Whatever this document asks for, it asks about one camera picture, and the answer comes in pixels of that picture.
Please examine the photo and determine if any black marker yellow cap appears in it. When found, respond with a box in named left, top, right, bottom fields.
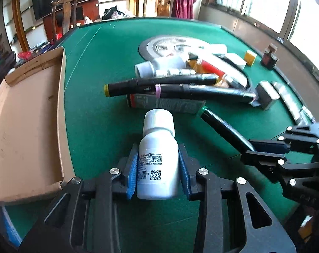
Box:
left=103, top=74, right=219, bottom=97

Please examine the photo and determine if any white power adapter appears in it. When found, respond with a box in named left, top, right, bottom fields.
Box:
left=251, top=81, right=280, bottom=110

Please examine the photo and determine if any black marker pink cap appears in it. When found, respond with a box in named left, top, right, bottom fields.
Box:
left=155, top=84, right=257, bottom=103

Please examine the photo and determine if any red cloth on chair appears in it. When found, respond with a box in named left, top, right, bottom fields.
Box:
left=172, top=0, right=196, bottom=19

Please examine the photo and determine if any cardboard box tray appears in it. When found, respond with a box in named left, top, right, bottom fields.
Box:
left=0, top=47, right=74, bottom=206

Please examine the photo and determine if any yellow tape roll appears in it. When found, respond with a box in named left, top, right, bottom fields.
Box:
left=244, top=50, right=257, bottom=66

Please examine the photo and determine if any round mahjong table centre panel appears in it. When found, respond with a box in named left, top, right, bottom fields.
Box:
left=138, top=35, right=251, bottom=90

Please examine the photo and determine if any red white medicine box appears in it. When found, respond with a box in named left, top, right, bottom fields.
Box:
left=126, top=94, right=206, bottom=114

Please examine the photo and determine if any white tube container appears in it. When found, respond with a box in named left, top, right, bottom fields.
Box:
left=134, top=55, right=186, bottom=78

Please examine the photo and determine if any white pill bottle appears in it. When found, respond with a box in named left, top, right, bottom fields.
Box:
left=137, top=109, right=179, bottom=200

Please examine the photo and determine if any dark perfume bottle wooden cap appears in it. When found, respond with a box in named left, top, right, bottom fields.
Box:
left=260, top=43, right=278, bottom=70

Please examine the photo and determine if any silver tube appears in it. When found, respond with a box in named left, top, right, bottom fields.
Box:
left=271, top=82, right=305, bottom=125

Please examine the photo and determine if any wooden chair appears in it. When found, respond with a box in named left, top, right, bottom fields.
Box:
left=51, top=0, right=78, bottom=43

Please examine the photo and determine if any black marker green cap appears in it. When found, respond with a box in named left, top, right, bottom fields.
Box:
left=198, top=106, right=255, bottom=154

